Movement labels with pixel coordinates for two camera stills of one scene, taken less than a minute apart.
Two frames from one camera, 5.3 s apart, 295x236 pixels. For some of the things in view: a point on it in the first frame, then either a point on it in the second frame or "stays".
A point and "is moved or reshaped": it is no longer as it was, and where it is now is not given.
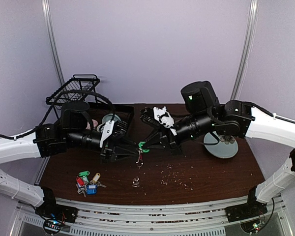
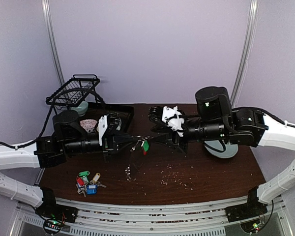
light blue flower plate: (221, 149) stays
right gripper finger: (157, 146) to (167, 143)
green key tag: (140, 144) is moved or reshaped
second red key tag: (80, 181) stays
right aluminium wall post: (250, 36) stays
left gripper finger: (114, 157) to (126, 147)
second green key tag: (86, 173) stays
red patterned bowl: (95, 124) stays
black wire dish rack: (81, 88) stays
